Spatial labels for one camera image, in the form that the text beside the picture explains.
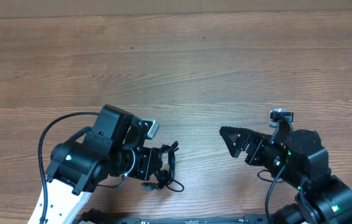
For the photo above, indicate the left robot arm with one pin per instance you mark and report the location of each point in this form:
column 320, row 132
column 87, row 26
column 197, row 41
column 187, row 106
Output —
column 113, row 146

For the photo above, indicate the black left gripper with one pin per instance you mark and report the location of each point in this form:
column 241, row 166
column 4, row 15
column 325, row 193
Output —
column 143, row 170

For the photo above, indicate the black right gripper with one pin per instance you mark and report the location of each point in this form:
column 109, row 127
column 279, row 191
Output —
column 258, row 142

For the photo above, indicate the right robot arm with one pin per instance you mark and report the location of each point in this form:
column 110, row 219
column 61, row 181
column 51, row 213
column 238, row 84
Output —
column 299, row 159

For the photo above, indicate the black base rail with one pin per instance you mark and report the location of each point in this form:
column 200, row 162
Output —
column 98, row 217

